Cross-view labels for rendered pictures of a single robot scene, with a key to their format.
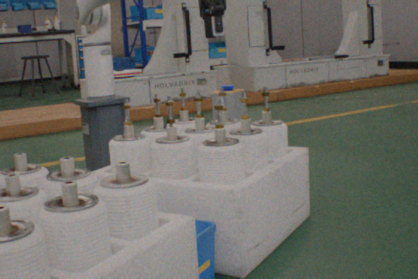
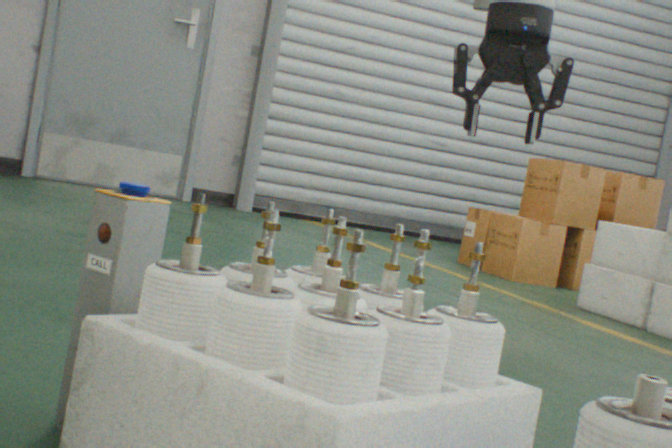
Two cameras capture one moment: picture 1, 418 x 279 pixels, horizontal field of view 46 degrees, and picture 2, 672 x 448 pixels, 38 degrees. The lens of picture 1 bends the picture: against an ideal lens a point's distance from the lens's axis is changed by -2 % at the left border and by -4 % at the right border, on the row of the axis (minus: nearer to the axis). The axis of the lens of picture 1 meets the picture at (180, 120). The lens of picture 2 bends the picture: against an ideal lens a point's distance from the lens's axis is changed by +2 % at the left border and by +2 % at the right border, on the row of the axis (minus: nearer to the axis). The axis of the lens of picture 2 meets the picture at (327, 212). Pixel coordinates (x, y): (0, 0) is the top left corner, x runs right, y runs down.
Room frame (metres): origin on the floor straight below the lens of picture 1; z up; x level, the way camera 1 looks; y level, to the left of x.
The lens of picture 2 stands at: (1.08, 1.08, 0.40)
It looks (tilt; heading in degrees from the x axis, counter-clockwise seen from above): 3 degrees down; 276
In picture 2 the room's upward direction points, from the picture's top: 10 degrees clockwise
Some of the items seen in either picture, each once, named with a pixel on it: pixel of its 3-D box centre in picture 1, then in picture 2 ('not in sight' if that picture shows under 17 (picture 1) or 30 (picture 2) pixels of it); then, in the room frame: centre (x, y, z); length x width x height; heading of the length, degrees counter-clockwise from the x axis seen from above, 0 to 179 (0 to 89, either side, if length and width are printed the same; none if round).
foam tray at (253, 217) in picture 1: (204, 196); (304, 426); (1.18, -0.05, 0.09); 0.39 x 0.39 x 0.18; 57
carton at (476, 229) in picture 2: not in sight; (498, 241); (0.72, -4.01, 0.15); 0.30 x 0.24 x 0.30; 26
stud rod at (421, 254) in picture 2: (170, 113); (419, 263); (1.08, 0.02, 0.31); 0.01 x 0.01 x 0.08; 54
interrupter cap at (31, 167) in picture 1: (21, 170); (645, 414); (0.89, 0.29, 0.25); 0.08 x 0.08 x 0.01
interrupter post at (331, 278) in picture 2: (199, 124); (331, 281); (1.18, -0.05, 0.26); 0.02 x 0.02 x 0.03
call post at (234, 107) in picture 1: (230, 144); (112, 314); (1.46, -0.14, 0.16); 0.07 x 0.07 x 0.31; 57
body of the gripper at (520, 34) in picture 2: not in sight; (515, 43); (1.02, -0.08, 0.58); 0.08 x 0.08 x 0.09
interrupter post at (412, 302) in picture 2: (172, 133); (411, 304); (1.08, 0.02, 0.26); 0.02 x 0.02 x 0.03
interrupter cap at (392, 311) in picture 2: (172, 139); (409, 316); (1.08, 0.02, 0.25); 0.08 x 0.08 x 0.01
